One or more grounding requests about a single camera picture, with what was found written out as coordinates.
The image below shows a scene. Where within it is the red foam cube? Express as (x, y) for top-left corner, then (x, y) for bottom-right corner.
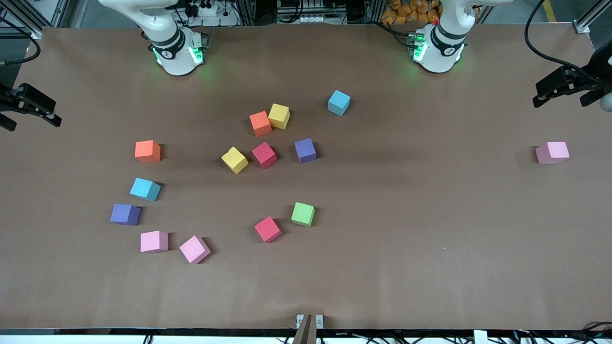
(251, 141), (278, 169)
(254, 216), (282, 243)

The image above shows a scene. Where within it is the purple foam cube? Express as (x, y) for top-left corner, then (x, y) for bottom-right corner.
(294, 138), (317, 164)
(109, 204), (142, 226)

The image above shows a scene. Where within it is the brown paper table cover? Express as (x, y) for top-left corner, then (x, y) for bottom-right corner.
(0, 23), (612, 331)

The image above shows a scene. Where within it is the blue foam cube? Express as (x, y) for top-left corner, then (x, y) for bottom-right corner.
(129, 178), (162, 202)
(328, 89), (351, 117)

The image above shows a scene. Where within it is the green foam cube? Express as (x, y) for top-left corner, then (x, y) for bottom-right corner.
(291, 202), (316, 227)

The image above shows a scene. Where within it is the bag of orange fruits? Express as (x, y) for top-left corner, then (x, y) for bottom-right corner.
(381, 0), (443, 25)

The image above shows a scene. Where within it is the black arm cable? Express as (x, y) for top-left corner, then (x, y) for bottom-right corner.
(524, 0), (596, 82)
(0, 17), (42, 66)

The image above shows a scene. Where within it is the orange foam cube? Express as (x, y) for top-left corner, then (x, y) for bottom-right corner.
(249, 111), (273, 137)
(134, 140), (162, 164)

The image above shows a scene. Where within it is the yellow foam cube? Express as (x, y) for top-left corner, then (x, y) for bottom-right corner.
(221, 146), (249, 175)
(268, 103), (291, 130)

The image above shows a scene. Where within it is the pink foam cube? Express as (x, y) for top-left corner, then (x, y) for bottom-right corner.
(179, 235), (211, 264)
(140, 230), (169, 254)
(535, 141), (570, 165)

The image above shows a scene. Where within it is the aluminium frame profile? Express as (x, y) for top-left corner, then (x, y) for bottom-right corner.
(573, 0), (612, 35)
(0, 0), (70, 39)

